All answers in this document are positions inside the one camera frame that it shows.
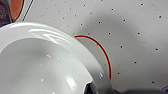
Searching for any small orange bowl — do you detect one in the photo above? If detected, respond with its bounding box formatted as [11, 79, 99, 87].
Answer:
[9, 0, 26, 19]

